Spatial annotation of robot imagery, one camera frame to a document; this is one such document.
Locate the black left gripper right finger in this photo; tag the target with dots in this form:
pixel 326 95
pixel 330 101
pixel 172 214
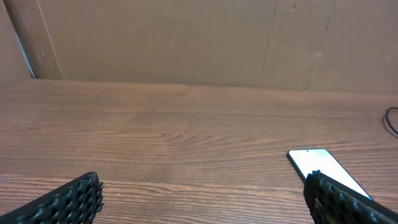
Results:
pixel 331 202

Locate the brown cardboard backdrop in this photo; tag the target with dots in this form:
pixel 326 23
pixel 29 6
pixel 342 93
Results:
pixel 288 44

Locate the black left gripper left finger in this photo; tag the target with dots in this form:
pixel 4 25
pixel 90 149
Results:
pixel 76 202

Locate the black smartphone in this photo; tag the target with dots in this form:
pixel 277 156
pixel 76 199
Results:
pixel 305 161

